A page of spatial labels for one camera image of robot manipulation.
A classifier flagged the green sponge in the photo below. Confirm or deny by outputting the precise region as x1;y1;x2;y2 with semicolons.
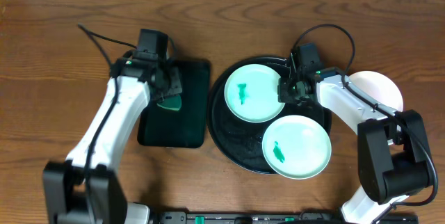
156;95;182;111

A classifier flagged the light green plate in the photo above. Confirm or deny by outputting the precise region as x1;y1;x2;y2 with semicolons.
262;115;332;179
224;64;284;123

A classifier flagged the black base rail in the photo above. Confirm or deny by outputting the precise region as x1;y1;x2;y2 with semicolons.
152;210;419;224

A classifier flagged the round black tray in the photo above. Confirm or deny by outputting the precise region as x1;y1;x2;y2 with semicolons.
207;55;332;175

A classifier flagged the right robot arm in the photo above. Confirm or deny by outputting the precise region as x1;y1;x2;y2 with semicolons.
277;67;439;223

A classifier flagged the white plate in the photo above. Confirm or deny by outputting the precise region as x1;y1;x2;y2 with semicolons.
349;71;403;111

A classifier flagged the black rectangular tray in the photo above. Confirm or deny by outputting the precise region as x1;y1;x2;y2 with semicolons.
137;61;210;148

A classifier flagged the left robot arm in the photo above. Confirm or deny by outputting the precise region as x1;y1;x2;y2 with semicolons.
42;58;182;223

